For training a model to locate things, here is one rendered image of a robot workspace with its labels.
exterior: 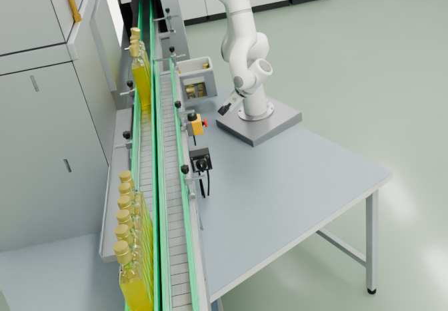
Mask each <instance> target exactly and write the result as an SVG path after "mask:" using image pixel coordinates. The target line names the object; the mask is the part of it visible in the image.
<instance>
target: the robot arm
mask: <svg viewBox="0 0 448 311"><path fill-rule="evenodd" d="M219 1H220V2H222V3H223V4H224V6H225V11H226V15H227V30H226V33H225V36H224V38H223V40H222V44H221V56H222V58H223V60H224V61H226V62H227V63H229V66H230V71H231V76H232V79H233V83H234V85H235V90H234V91H233V92H232V93H231V94H230V95H229V97H228V98H227V100H226V101H225V102H224V104H223V106H222V107H221V108H220V109H219V110H218V113H219V114H221V115H222V116H223V115H224V114H225V113H226V112H227V111H228V110H229V112H231V111H232V110H233V109H234V108H235V107H236V106H237V105H238V104H239V103H240V102H241V101H242V102H243V106H242V107H241V108H240V109H239V111H238V115H239V118H240V119H242V120H244V121H249V122H254V121H261V120H263V119H266V118H267V117H269V116H271V115H272V114H273V112H274V106H273V104H272V103H270V102H269V101H268V99H267V98H265V92H264V88H263V83H264V82H265V81H266V80H267V78H268V77H269V76H270V75H271V74H272V72H273V70H272V67H271V65H270V64H269V63H268V62H267V61H266V60H265V58H266V56H267V54H268V52H269V47H270V46H269V40H268V38H267V36H266V35H265V34H263V33H260V32H256V29H255V23H254V19H253V13H252V9H251V4H250V0H219ZM247 60H249V61H248V62H247Z"/></svg>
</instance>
